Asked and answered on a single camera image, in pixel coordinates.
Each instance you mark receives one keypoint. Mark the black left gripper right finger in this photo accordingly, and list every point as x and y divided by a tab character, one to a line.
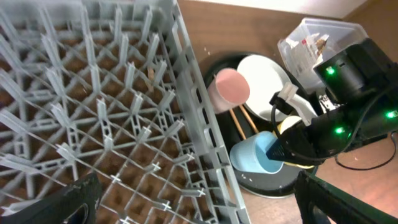
321	202

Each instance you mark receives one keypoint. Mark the clear plastic bin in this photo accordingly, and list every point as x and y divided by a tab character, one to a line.
341	35

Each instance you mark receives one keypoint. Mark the grey round plate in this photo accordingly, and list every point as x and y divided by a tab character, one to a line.
265	77

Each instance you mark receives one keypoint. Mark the yellow bowl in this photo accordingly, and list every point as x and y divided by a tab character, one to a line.
283	126

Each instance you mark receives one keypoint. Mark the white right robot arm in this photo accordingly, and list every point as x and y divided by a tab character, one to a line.
362	80

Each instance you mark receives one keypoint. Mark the light blue plastic cup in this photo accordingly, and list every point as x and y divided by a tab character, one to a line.
249	155

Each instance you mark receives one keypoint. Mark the grey dishwasher rack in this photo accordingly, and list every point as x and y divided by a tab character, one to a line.
113	88

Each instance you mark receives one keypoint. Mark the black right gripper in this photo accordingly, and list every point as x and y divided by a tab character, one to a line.
307	145

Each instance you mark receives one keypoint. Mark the pink plastic cup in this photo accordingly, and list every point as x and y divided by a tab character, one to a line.
228	90

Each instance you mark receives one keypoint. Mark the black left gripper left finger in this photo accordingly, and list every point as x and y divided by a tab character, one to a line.
75	203

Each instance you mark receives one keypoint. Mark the wooden chopstick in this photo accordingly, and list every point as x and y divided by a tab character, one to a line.
237	124
249	119

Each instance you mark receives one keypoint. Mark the round black tray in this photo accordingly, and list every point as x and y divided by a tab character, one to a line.
276	185

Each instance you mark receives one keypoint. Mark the brown snack wrapper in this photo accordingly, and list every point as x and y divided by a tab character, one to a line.
321	44

